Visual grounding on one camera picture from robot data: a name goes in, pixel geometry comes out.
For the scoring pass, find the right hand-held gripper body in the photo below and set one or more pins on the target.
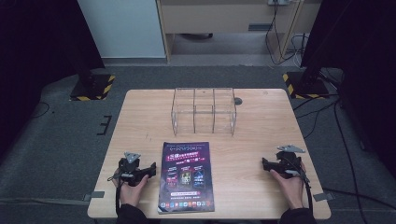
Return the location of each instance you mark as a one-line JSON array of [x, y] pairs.
[[288, 163]]

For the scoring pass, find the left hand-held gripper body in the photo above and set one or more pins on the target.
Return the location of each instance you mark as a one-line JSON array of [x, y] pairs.
[[129, 169]]

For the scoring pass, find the purple magazine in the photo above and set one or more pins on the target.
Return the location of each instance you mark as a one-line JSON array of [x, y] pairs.
[[186, 177]]

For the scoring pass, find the clear acrylic organizer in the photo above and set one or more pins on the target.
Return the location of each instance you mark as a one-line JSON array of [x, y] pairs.
[[204, 112]]

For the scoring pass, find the person's left hand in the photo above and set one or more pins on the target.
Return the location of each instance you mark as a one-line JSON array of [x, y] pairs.
[[132, 193]]

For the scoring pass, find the person's right hand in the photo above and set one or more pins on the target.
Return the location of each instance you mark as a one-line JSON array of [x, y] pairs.
[[291, 189]]

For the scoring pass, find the grey tape piece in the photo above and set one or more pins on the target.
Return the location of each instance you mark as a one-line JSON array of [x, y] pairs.
[[323, 196], [94, 195]]

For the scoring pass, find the round table grommet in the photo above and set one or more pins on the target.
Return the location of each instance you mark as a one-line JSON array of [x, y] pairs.
[[238, 101]]

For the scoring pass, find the striped black stand base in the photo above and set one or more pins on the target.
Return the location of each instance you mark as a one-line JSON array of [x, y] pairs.
[[306, 87], [93, 88]]

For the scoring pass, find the black stand pole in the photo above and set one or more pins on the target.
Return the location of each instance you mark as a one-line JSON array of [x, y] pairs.
[[313, 67], [84, 71]]

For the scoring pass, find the black curtain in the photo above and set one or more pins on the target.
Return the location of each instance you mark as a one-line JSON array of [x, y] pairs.
[[370, 62], [34, 56]]

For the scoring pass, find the white cabinet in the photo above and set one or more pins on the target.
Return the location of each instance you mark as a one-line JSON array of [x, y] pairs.
[[121, 28]]

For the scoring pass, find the white power strip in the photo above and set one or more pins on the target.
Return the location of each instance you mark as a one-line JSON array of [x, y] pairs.
[[278, 2]]

